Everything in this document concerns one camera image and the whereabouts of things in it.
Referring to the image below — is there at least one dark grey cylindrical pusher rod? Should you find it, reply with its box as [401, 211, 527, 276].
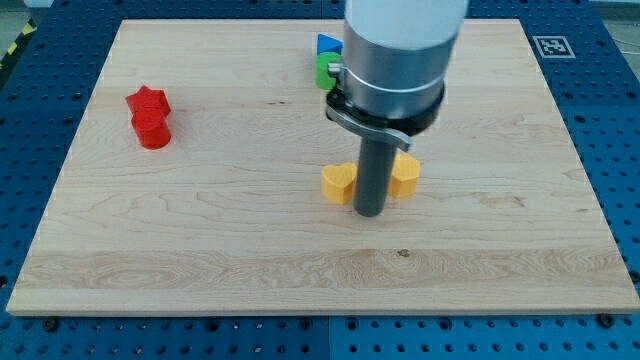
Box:
[353, 138, 396, 217]

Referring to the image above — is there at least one yellow heart block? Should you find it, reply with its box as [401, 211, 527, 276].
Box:
[321, 162, 357, 205]

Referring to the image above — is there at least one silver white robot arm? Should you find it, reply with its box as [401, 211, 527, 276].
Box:
[326, 0, 469, 217]

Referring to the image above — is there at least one yellow pentagon block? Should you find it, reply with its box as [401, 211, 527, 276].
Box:
[389, 153, 421, 198]

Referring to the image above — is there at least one green cylinder block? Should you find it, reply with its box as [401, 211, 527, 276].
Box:
[314, 52, 342, 90]

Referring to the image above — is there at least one blue triangle block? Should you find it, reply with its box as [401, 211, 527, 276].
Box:
[316, 33, 343, 55]

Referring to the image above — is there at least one light wooden board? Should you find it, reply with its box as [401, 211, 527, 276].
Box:
[7, 19, 639, 317]

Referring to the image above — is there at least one white fiducial marker tag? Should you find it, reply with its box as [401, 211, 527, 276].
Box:
[533, 35, 575, 59]

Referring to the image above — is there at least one red star block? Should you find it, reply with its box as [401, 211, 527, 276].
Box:
[125, 85, 171, 116]

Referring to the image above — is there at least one black bolt front right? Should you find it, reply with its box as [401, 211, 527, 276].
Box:
[597, 313, 616, 329]

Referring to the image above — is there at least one black bolt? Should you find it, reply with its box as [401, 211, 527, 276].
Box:
[597, 313, 616, 329]
[42, 317, 59, 333]

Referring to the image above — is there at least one black bolt front left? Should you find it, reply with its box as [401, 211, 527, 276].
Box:
[42, 317, 59, 333]

